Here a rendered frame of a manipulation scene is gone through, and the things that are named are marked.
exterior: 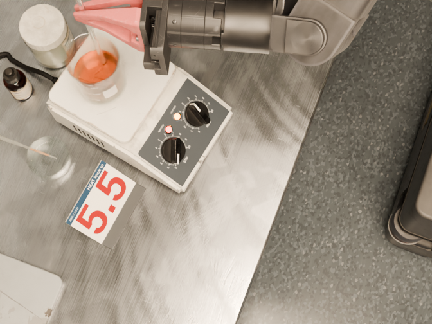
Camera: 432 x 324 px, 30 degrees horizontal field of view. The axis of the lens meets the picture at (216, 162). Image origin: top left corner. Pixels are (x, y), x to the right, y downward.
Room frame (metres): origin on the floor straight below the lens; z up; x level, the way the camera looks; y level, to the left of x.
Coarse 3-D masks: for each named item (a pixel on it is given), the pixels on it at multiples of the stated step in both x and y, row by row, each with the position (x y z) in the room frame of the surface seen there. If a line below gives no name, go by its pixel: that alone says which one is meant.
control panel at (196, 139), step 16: (176, 96) 0.35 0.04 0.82; (192, 96) 0.35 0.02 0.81; (208, 96) 0.35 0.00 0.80; (176, 112) 0.33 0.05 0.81; (224, 112) 0.33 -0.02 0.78; (160, 128) 0.31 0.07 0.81; (176, 128) 0.31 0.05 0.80; (192, 128) 0.31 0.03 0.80; (208, 128) 0.31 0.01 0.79; (144, 144) 0.29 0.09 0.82; (160, 144) 0.29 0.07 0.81; (192, 144) 0.29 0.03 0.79; (208, 144) 0.29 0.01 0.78; (160, 160) 0.27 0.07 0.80; (192, 160) 0.27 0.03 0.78; (176, 176) 0.25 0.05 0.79
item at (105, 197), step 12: (108, 168) 0.27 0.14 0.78; (108, 180) 0.26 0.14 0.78; (120, 180) 0.26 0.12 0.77; (96, 192) 0.24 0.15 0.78; (108, 192) 0.24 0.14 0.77; (120, 192) 0.24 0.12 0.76; (84, 204) 0.22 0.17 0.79; (96, 204) 0.23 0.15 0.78; (108, 204) 0.23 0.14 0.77; (84, 216) 0.21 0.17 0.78; (96, 216) 0.21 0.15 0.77; (108, 216) 0.21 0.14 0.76; (84, 228) 0.20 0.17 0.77; (96, 228) 0.20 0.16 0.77
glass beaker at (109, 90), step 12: (84, 36) 0.39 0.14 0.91; (96, 36) 0.39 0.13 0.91; (108, 36) 0.39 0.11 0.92; (60, 48) 0.38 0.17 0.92; (72, 48) 0.38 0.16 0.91; (84, 48) 0.39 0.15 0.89; (108, 48) 0.39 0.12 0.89; (72, 60) 0.37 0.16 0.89; (120, 60) 0.37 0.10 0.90; (72, 72) 0.36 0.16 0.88; (120, 72) 0.36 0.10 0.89; (84, 84) 0.34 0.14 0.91; (96, 84) 0.33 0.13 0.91; (108, 84) 0.34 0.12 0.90; (120, 84) 0.35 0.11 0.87; (84, 96) 0.34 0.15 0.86; (96, 96) 0.33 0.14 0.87; (108, 96) 0.34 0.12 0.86; (120, 96) 0.34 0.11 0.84
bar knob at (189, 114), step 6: (192, 102) 0.34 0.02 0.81; (198, 102) 0.34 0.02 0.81; (186, 108) 0.33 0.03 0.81; (192, 108) 0.33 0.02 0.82; (198, 108) 0.33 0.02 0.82; (204, 108) 0.34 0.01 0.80; (186, 114) 0.33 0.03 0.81; (192, 114) 0.33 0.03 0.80; (198, 114) 0.32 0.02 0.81; (204, 114) 0.32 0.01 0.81; (186, 120) 0.32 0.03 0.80; (192, 120) 0.32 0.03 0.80; (198, 120) 0.32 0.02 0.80; (204, 120) 0.32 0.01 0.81; (210, 120) 0.32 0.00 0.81; (198, 126) 0.31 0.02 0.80
